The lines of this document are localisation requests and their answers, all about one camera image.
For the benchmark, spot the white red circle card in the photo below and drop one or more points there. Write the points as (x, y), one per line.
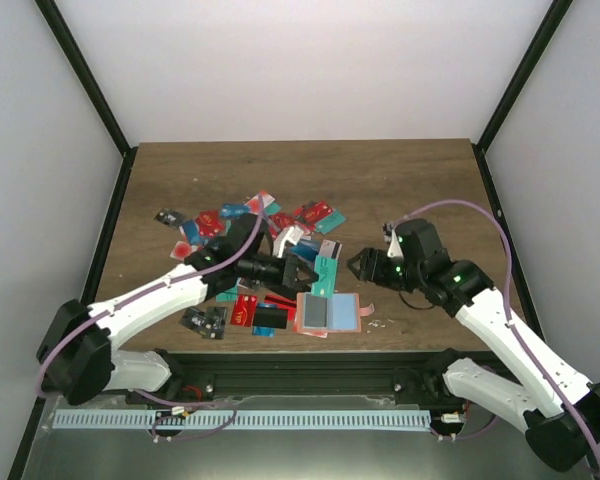
(261, 201)

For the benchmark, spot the red vip card front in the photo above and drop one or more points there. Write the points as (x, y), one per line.
(244, 310)

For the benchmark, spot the red card far right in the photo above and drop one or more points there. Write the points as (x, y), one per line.
(314, 212)

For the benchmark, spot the blue card top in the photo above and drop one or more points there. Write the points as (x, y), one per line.
(233, 211)

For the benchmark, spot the teal card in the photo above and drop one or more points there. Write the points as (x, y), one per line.
(330, 222)
(326, 269)

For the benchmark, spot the black frame post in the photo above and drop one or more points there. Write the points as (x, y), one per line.
(541, 39)
(61, 31)

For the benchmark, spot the white card black stripe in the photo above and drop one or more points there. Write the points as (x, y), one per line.
(330, 249)

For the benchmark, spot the black frame right post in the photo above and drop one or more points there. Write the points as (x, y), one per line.
(541, 39)

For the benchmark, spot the red card left top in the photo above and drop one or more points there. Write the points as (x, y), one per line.
(209, 224)

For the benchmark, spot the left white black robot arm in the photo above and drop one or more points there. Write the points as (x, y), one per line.
(203, 275)

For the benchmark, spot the light blue slotted cable duct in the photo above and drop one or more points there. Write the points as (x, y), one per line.
(400, 420)

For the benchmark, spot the blue card left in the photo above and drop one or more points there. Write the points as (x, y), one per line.
(190, 232)

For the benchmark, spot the blue striped card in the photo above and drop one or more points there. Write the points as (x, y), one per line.
(307, 250)

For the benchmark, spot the black card far left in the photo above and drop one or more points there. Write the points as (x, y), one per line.
(171, 218)

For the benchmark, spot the pink leather card holder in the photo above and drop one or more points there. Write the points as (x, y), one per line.
(345, 315)

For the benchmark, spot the black frame left post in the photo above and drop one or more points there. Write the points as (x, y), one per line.
(61, 31)

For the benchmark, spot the black cards front left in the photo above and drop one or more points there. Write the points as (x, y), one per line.
(209, 324)

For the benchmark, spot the plain black card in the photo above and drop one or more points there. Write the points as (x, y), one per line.
(274, 318)

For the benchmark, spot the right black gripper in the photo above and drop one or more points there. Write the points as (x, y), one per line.
(372, 269)

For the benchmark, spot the red card black stripe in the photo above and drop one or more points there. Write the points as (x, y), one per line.
(282, 303)

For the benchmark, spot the wrist white camera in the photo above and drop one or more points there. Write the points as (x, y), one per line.
(393, 241)
(289, 236)

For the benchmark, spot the black aluminium front rail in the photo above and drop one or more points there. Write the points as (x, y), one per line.
(300, 372)

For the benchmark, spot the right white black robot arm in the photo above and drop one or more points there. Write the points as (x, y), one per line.
(555, 407)

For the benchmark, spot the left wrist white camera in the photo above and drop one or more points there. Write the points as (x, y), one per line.
(289, 236)

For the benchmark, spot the white red dot card left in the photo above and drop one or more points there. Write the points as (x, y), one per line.
(181, 251)

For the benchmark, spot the blue card front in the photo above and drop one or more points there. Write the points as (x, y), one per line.
(263, 332)

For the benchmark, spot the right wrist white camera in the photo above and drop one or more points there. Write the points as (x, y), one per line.
(393, 241)

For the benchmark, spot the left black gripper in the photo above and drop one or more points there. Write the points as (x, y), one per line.
(287, 278)

